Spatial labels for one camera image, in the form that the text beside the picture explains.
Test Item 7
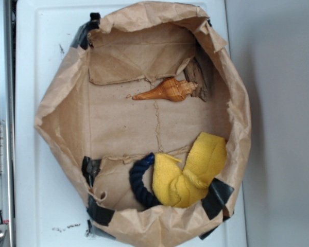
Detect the brown driftwood piece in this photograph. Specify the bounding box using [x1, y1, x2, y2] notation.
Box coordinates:
[184, 57, 213, 102]

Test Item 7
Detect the yellow knitted cloth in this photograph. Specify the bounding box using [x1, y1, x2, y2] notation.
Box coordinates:
[152, 132, 227, 208]

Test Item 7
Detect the orange spiral sea shell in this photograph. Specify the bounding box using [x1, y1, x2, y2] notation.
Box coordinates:
[132, 78, 198, 102]

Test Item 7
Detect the white plastic tray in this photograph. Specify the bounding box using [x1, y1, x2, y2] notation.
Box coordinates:
[14, 3, 249, 247]

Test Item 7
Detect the brown paper bag liner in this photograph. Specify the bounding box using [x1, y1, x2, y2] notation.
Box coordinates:
[35, 1, 251, 246]

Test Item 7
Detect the dark blue rope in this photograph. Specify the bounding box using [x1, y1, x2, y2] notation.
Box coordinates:
[129, 152, 162, 208]

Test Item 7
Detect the metal rail frame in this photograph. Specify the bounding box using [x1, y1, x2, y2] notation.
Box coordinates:
[0, 1, 15, 246]

